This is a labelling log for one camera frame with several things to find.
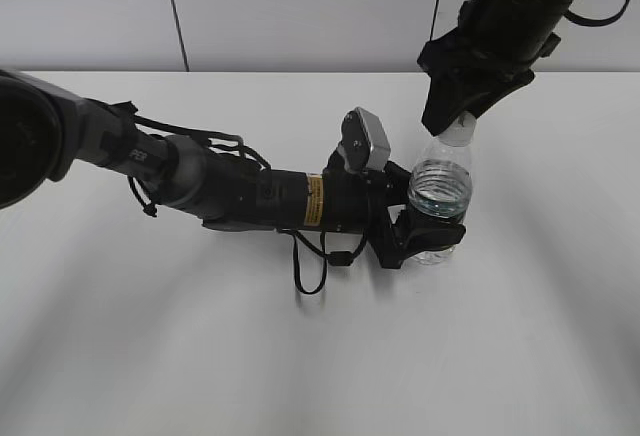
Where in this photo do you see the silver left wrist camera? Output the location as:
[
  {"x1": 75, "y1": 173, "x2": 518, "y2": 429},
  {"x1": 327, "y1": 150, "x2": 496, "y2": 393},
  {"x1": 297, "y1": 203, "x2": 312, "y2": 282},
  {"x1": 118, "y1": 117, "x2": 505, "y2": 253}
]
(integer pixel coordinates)
[{"x1": 338, "y1": 107, "x2": 391, "y2": 174}]

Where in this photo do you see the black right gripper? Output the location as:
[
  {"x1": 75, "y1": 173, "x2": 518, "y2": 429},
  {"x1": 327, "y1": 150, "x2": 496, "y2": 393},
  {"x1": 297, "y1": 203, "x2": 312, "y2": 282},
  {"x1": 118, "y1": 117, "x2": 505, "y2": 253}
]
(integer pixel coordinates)
[{"x1": 417, "y1": 0, "x2": 563, "y2": 136}]

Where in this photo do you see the white green bottle cap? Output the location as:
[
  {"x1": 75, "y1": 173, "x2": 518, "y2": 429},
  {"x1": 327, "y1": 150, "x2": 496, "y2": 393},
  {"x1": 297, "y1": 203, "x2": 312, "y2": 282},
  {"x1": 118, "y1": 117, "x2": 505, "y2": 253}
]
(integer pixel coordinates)
[{"x1": 438, "y1": 111, "x2": 477, "y2": 147}]

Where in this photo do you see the clear cestbon water bottle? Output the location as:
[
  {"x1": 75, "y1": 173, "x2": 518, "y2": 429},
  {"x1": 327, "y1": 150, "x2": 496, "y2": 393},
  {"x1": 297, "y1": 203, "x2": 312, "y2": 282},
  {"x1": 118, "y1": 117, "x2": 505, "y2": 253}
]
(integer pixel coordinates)
[{"x1": 405, "y1": 128, "x2": 474, "y2": 266}]

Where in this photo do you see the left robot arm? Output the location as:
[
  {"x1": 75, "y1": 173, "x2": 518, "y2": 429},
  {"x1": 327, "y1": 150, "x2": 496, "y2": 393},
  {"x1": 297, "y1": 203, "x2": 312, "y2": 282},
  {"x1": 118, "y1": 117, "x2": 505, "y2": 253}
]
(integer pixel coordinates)
[{"x1": 1, "y1": 70, "x2": 465, "y2": 269}]

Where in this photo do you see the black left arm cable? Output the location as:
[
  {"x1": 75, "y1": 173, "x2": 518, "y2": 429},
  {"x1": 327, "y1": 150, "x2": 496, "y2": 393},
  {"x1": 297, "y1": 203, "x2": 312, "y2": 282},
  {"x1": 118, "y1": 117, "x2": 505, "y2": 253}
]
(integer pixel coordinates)
[{"x1": 274, "y1": 180, "x2": 371, "y2": 294}]

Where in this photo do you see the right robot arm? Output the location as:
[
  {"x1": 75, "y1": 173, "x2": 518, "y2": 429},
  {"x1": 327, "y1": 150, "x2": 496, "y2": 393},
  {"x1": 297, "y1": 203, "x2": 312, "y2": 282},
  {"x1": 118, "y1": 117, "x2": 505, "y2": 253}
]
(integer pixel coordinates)
[{"x1": 418, "y1": 0, "x2": 574, "y2": 136}]

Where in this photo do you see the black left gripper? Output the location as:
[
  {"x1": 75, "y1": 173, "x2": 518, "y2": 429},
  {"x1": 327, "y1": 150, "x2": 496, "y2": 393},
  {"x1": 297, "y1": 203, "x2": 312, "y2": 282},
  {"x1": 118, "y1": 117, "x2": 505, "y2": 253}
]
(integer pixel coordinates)
[{"x1": 321, "y1": 151, "x2": 466, "y2": 269}]

